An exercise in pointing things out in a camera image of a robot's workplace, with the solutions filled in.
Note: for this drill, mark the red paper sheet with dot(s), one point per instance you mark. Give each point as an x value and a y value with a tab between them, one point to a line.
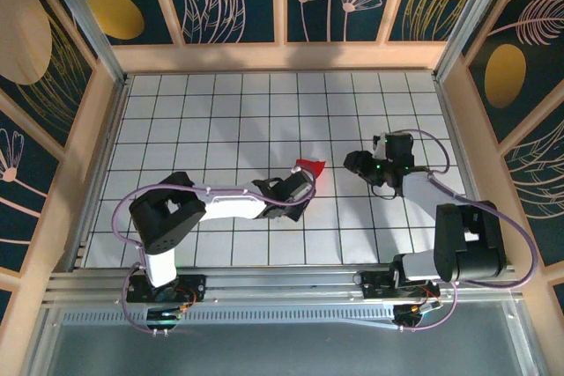
313	165

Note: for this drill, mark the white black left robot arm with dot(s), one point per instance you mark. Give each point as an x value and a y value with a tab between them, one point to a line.
229	208

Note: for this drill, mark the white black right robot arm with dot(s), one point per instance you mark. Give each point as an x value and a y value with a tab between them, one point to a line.
467	239

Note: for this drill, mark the white grid mat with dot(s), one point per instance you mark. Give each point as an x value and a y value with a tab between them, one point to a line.
282	98

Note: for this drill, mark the black controller board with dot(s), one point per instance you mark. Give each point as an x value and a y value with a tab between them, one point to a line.
412	314
165	318

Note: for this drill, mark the grey metal panel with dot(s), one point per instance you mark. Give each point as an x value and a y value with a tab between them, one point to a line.
282	349

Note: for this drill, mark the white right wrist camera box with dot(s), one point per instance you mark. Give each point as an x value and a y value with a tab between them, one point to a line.
380	147

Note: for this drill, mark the aluminium side rail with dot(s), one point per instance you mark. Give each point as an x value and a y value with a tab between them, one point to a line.
456	129
112	129

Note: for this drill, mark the aluminium mounting rail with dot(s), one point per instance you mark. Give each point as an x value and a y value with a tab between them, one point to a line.
282	283

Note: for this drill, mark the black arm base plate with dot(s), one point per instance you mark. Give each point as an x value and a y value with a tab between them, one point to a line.
374	285
196	283

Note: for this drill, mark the aluminium corner post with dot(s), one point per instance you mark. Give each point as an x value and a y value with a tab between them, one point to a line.
98	39
470	19

